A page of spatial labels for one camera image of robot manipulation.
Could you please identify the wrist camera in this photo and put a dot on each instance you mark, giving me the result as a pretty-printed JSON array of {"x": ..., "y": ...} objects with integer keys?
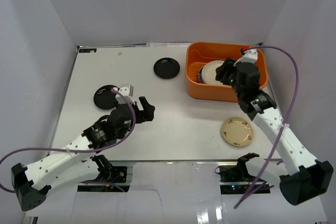
[
  {"x": 247, "y": 56},
  {"x": 124, "y": 94}
]

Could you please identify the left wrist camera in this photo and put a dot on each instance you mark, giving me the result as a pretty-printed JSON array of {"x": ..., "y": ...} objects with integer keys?
[{"x": 124, "y": 94}]

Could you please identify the black plate left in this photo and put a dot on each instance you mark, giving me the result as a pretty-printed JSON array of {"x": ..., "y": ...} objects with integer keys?
[{"x": 104, "y": 98}]

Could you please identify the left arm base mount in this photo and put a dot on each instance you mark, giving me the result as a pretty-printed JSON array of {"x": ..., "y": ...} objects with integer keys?
[{"x": 110, "y": 178}]

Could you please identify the orange plastic bin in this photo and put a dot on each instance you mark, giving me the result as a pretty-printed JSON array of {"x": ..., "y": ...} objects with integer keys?
[{"x": 198, "y": 55}]

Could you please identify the white plate green rim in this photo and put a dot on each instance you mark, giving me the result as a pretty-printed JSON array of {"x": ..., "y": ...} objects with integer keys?
[{"x": 199, "y": 76}]

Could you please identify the small black plate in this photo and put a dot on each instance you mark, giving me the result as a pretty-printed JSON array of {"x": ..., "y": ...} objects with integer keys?
[{"x": 166, "y": 68}]

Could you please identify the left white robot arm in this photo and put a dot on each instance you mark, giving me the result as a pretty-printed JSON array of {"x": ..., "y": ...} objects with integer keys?
[{"x": 80, "y": 160}]

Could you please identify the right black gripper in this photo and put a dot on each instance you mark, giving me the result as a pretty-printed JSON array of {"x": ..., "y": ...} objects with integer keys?
[{"x": 223, "y": 72}]

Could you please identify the black label sticker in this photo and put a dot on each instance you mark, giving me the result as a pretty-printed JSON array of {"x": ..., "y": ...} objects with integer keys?
[{"x": 87, "y": 50}]

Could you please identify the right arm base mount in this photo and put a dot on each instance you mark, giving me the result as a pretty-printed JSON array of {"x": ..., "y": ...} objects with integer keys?
[{"x": 234, "y": 179}]

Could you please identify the plain cream plate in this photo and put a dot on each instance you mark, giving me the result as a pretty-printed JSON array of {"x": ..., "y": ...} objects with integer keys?
[{"x": 208, "y": 73}]

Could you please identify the cream floral plate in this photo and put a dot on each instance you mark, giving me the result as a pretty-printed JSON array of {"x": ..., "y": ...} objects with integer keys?
[{"x": 237, "y": 132}]

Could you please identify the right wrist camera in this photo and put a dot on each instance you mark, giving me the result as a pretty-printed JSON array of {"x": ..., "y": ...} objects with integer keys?
[{"x": 247, "y": 56}]

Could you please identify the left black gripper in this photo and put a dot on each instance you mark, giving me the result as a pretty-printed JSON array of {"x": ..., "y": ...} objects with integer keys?
[{"x": 140, "y": 112}]

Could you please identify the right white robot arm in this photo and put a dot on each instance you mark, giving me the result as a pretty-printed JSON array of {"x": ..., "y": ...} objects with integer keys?
[{"x": 298, "y": 174}]

